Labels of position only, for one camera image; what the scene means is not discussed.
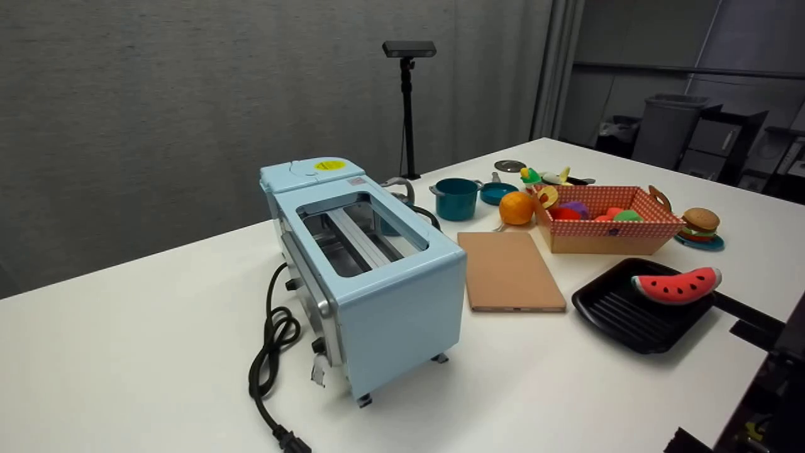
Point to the red round toy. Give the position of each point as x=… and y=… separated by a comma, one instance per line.
x=564, y=213

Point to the dark toy utensil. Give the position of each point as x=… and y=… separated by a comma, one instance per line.
x=579, y=181

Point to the black chair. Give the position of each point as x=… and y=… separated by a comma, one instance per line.
x=742, y=142

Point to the brown cutting board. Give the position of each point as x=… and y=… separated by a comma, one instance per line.
x=507, y=273

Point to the green yellow toy vegetable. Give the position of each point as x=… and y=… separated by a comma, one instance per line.
x=537, y=178

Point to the brown checkered box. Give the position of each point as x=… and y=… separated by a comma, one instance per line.
x=605, y=239

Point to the black stand with pole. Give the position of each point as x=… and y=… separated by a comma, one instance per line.
x=408, y=101

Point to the orange toy fruit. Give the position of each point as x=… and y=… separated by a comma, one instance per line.
x=516, y=211

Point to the green round toy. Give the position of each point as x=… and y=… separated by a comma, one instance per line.
x=628, y=218

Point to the red watermelon slice toy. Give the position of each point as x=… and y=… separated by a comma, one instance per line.
x=680, y=288

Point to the light blue toaster oven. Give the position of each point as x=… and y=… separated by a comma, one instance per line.
x=393, y=318

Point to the small teal plate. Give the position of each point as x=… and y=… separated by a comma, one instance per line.
x=714, y=246

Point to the silver round disc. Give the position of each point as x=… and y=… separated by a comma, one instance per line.
x=510, y=166

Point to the toy burger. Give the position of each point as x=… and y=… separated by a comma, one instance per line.
x=700, y=221

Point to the purple toy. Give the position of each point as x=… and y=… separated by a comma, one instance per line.
x=576, y=207

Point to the grey bin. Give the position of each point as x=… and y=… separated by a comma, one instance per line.
x=671, y=130

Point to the teal toy lid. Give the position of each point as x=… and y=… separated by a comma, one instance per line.
x=496, y=196

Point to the black ridged tray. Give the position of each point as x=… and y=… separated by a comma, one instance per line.
x=624, y=318

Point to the teal toy pot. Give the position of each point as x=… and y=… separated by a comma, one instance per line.
x=456, y=202

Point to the orange-red round toy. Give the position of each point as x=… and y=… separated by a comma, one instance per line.
x=607, y=215

